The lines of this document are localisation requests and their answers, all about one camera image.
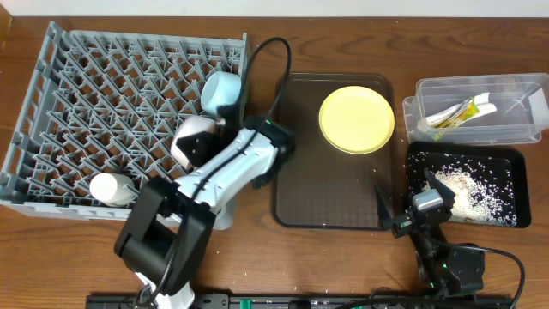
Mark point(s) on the grey plastic dishwasher rack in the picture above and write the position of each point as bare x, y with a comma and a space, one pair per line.
103, 102

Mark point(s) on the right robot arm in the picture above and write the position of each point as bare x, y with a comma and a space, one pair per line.
450, 269

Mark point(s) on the dark brown serving tray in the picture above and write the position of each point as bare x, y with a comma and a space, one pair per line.
320, 186

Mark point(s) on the yellow plate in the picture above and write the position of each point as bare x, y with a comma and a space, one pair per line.
356, 120

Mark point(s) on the light blue bowl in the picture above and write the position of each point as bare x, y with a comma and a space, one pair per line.
221, 89

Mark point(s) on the green snack wrapper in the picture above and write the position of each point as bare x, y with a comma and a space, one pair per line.
457, 115

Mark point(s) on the black waste tray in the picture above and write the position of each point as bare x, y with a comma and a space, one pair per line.
518, 168

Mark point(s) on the food scraps rice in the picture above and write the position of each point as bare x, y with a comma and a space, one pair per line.
483, 186

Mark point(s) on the white cup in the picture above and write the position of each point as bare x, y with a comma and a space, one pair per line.
112, 189

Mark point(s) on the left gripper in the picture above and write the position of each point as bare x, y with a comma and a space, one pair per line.
202, 149

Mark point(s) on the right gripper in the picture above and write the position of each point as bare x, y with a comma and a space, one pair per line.
384, 217

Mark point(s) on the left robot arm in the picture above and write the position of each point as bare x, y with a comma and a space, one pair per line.
165, 237

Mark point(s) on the clear plastic bin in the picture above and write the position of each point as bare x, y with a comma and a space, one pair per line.
520, 100

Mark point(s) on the white bowl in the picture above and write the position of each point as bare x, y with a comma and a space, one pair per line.
195, 142

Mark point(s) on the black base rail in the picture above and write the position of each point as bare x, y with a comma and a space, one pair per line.
225, 301

